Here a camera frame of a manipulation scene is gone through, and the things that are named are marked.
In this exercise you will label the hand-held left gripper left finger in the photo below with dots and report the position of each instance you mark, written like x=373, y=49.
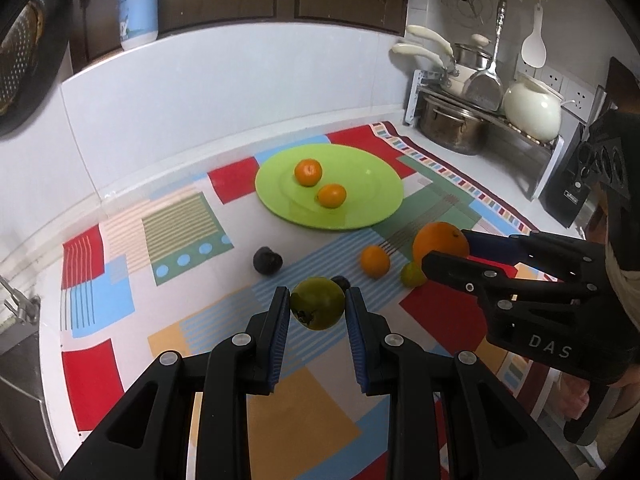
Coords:
x=281, y=330

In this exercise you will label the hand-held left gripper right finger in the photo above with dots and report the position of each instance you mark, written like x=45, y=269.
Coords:
x=356, y=335

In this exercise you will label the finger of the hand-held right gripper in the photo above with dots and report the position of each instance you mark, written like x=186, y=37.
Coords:
x=450, y=270
x=487, y=246

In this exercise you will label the large orange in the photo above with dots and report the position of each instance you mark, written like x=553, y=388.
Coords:
x=437, y=240

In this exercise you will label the small green citrus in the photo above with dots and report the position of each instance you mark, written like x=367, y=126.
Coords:
x=411, y=275

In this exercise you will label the green round fruit with calyx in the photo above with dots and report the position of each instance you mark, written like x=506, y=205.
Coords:
x=318, y=303

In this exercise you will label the dark purple plum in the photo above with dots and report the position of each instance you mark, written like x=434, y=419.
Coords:
x=267, y=260
x=341, y=281

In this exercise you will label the orange tangerine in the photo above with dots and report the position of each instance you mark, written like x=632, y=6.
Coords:
x=332, y=195
x=375, y=261
x=307, y=171

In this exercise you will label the lime green plate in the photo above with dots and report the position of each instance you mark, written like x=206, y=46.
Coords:
x=365, y=185

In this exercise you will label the person's right forearm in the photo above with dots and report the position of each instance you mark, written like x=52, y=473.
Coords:
x=622, y=275

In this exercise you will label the pink cloth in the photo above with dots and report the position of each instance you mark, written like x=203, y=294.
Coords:
x=570, y=392

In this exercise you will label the black knife block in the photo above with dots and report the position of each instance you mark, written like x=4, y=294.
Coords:
x=565, y=195

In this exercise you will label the white metal pot rack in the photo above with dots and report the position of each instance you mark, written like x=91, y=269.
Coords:
x=542, y=160

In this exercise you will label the large steel pot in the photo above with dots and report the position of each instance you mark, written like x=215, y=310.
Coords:
x=450, y=127

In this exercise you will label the white ceramic pot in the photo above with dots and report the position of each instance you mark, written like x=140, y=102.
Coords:
x=530, y=110

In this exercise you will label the steel spatula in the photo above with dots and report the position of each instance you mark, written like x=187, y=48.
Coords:
x=482, y=92

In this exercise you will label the colourful patterned mat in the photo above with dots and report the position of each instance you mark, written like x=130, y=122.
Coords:
x=125, y=220

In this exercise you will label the small steel pot with lid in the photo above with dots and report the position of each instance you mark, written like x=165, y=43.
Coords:
x=472, y=55

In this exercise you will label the white rice paddle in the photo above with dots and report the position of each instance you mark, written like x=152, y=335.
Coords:
x=533, y=50

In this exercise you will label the steel sink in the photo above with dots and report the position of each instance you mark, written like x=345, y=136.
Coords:
x=20, y=390

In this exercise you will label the white and blue bottle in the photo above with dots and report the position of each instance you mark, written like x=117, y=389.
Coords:
x=138, y=10

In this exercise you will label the black pan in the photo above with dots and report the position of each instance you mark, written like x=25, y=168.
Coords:
x=57, y=60

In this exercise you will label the white wall socket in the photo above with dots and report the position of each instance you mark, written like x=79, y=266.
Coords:
x=552, y=77
x=582, y=95

